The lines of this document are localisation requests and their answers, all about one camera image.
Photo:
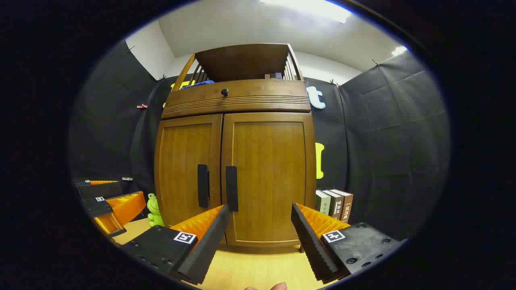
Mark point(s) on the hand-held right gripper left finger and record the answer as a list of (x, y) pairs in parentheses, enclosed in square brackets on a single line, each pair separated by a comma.
[(201, 249)]

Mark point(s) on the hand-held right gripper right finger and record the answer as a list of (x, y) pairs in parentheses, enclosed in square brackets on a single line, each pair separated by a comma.
[(312, 245)]

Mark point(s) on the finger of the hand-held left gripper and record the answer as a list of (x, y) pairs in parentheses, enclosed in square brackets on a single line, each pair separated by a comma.
[(96, 206), (100, 190)]

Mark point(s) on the wooden cabinet door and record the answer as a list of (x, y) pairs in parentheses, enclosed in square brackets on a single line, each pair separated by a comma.
[(181, 161), (270, 169)]

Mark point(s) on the wooden double-door shoe cabinet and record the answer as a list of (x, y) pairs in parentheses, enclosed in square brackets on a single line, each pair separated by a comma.
[(242, 64)]

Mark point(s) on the green book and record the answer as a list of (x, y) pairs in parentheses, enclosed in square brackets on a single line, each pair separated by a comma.
[(321, 203)]

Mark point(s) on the dark brown book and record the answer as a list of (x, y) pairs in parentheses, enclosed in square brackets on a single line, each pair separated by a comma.
[(335, 205)]

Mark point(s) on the reddish brown book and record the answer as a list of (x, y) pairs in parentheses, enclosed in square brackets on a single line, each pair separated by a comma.
[(346, 207)]

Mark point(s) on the green frog toy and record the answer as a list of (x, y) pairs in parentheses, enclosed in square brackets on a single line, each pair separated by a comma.
[(154, 209)]

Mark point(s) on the black backdrop cloth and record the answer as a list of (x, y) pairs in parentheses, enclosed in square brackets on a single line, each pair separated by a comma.
[(383, 133)]

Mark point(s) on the blue cloth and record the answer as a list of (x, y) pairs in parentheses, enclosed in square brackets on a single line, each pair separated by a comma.
[(197, 83)]

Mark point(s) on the wooden drawer with black knob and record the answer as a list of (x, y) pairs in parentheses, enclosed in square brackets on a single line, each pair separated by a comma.
[(262, 94)]

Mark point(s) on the small ceiling light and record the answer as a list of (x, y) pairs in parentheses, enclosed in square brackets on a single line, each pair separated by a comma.
[(399, 50)]

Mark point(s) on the large ceiling light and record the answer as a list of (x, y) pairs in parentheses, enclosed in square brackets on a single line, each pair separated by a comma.
[(310, 8)]

